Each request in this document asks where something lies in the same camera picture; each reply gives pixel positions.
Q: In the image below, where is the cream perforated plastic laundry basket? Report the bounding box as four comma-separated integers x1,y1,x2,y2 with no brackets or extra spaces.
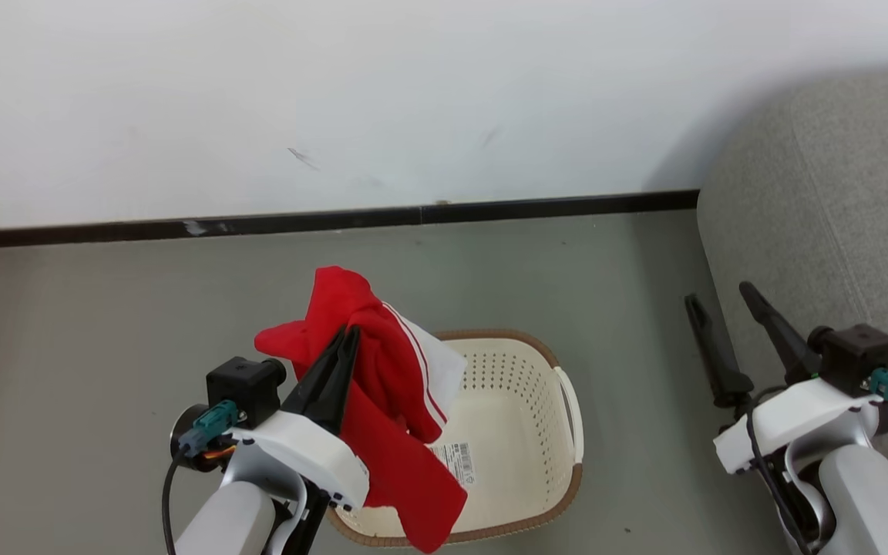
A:
328,329,585,548

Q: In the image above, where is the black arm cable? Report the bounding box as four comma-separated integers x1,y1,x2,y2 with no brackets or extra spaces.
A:
745,385,813,555
161,455,184,555

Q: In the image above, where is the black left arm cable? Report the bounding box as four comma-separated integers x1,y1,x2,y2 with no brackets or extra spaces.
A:
161,455,184,555

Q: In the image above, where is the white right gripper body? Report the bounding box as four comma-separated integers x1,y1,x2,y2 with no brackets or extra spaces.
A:
712,376,882,475

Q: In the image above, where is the black wall baseboard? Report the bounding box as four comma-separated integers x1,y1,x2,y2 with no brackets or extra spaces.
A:
0,190,701,251

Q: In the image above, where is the red garment with white stripes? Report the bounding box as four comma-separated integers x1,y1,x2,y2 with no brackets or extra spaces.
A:
254,266,469,554

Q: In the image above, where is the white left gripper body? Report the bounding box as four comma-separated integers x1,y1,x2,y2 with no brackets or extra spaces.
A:
230,409,370,512

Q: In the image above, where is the white barcode sticker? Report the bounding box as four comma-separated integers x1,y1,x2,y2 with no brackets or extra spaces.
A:
429,440,478,487

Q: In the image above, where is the grey fabric sofa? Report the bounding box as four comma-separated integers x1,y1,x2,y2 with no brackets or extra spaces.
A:
697,66,888,517

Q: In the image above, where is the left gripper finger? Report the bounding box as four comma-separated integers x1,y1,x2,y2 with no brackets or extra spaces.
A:
280,327,348,422
308,325,362,435

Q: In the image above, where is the teal left camera connector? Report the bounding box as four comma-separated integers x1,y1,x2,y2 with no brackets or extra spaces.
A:
178,401,241,457

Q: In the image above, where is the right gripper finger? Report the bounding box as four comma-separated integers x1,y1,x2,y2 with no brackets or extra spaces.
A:
684,293,755,409
738,281,822,386

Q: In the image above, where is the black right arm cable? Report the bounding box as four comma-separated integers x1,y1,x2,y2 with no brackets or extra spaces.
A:
745,385,813,555

